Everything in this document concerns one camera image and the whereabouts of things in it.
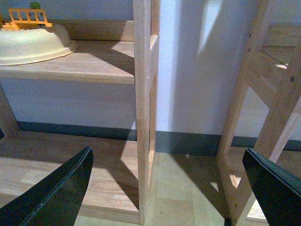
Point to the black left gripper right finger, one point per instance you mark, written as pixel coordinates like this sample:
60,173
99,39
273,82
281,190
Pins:
277,191

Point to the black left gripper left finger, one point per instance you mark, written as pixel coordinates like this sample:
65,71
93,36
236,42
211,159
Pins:
56,199

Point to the wooden shelf unit left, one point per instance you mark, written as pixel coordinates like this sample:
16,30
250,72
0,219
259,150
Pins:
106,178

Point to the wooden shelf unit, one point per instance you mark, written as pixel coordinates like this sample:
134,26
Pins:
271,68
106,178

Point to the wooden shelf unit right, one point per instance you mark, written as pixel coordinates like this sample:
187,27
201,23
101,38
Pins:
271,68

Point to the cream upturned plastic bowl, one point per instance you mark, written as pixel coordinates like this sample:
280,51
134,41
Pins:
36,45

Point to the orange toy fence piece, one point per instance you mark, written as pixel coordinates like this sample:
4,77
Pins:
26,18

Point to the small green toy tree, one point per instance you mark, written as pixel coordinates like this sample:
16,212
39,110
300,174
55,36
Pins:
35,5

